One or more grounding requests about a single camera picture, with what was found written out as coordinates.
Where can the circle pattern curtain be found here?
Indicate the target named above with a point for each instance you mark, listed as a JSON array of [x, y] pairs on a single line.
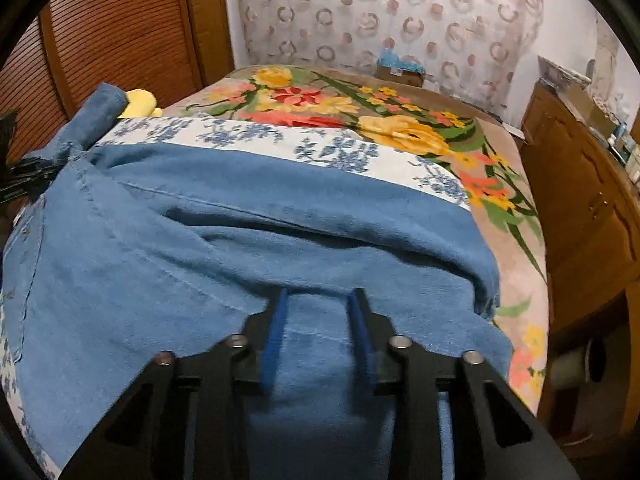
[[350, 10]]

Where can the yellow plush toy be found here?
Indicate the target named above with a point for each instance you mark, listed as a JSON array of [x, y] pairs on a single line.
[[140, 102]]

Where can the blue plastic packet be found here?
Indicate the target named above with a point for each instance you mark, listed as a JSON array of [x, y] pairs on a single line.
[[397, 59]]

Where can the wooden louvered wardrobe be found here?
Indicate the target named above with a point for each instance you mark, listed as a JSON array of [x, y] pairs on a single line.
[[115, 25]]

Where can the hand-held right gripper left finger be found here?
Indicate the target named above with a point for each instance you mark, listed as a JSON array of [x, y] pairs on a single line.
[[272, 345]]

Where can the group of small bottles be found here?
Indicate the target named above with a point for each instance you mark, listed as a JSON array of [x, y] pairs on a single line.
[[627, 147]]

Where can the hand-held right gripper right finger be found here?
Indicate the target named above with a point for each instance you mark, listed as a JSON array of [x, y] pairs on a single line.
[[361, 345]]

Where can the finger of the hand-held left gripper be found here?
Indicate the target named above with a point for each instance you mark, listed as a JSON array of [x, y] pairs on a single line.
[[30, 174]]

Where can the small cardboard box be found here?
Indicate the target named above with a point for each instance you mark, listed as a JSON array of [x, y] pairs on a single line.
[[400, 79]]

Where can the blue floral white sheet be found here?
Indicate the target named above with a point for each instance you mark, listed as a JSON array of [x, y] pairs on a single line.
[[250, 135]]

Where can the wooden cabinet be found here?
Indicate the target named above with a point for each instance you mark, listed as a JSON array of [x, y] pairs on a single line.
[[575, 200]]

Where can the narrow lace curtain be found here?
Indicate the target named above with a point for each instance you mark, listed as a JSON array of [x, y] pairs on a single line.
[[607, 70]]

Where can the open cardboard box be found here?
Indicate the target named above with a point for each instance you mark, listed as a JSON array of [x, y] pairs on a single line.
[[590, 110]]

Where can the patterned flat box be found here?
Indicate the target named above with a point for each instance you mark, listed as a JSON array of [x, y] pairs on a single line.
[[562, 71]]

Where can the blue denim pants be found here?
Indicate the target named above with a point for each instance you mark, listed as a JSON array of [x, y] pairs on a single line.
[[200, 260]]

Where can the white cylinder roll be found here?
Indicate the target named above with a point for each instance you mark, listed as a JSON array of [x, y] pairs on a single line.
[[572, 367]]

